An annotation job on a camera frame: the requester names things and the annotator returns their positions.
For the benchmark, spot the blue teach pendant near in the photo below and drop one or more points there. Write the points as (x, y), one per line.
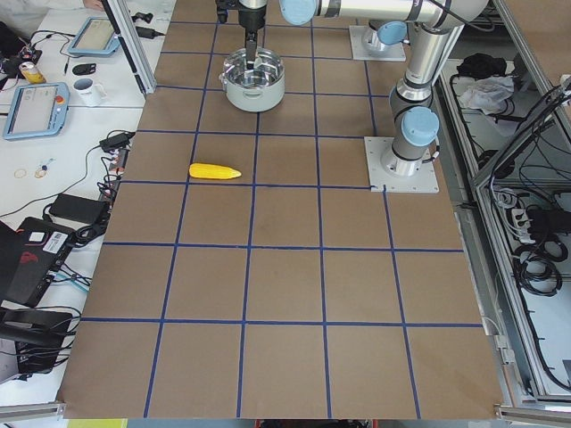
(37, 110)

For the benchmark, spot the black cloth bundle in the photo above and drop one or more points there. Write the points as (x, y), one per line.
(482, 65)

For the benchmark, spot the white mug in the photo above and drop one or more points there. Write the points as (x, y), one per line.
(92, 94)

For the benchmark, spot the aluminium frame post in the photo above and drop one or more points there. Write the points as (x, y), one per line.
(120, 18)

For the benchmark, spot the yellow corn cob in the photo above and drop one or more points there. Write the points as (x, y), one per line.
(212, 171)

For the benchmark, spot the grey cooking pot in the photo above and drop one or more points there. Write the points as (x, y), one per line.
(256, 90)

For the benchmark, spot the black power adapter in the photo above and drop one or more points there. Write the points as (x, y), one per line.
(116, 142)

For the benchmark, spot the crumpled white cloth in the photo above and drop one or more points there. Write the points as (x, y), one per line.
(488, 95)

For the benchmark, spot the black laptop with stickers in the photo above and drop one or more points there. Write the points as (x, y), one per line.
(30, 255)

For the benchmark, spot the white power strip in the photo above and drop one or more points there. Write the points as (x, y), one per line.
(521, 225)

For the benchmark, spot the blue teach pendant far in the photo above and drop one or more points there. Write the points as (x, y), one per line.
(95, 38)

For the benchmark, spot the black power brick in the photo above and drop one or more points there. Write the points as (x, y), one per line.
(79, 209)

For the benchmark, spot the black computer mouse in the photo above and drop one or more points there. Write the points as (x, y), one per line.
(84, 69)

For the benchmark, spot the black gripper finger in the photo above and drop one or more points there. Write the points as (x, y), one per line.
(254, 46)
(248, 48)

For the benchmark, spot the yellow drink can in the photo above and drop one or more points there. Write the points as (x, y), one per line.
(31, 73)

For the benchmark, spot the blue teach pendant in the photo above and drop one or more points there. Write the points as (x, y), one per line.
(95, 38)
(37, 110)

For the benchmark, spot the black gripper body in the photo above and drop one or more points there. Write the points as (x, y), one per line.
(250, 19)

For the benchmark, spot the black device lower left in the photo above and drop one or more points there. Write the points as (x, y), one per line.
(36, 340)

